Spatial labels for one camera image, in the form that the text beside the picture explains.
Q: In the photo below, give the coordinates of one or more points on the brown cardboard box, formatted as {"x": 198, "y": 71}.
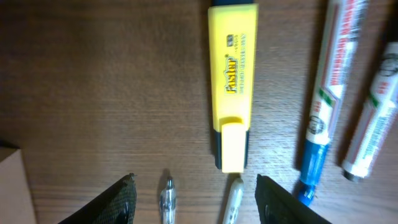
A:
{"x": 16, "y": 201}

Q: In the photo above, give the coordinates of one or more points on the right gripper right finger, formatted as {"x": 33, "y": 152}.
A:
{"x": 277, "y": 206}

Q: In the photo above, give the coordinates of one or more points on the black clear ballpoint pen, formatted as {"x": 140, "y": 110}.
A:
{"x": 168, "y": 202}

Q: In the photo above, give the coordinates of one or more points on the black whiteboard marker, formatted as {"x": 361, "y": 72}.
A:
{"x": 378, "y": 114}

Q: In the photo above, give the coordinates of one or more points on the yellow highlighter marker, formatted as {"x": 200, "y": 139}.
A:
{"x": 232, "y": 32}

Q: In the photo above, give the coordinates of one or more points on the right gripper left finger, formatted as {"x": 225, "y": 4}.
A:
{"x": 116, "y": 205}

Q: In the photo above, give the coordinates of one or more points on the blue whiteboard marker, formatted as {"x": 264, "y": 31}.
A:
{"x": 343, "y": 25}

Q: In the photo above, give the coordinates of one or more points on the black permanent marker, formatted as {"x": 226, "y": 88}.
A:
{"x": 235, "y": 198}

